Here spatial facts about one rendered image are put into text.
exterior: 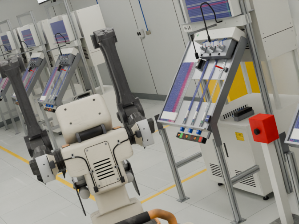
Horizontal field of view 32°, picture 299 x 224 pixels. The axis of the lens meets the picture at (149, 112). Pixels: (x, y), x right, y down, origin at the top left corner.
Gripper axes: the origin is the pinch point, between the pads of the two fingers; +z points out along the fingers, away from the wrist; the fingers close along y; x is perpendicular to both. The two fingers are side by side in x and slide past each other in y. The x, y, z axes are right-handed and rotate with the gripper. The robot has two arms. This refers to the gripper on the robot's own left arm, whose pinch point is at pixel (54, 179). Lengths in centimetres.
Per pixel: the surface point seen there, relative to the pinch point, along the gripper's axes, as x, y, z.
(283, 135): -10, -126, 32
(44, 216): -162, 44, 190
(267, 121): -37, -129, 43
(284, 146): -7, -125, 37
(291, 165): 1, -125, 45
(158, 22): -462, -158, 199
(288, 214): -11, -129, 104
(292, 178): 4, -125, 53
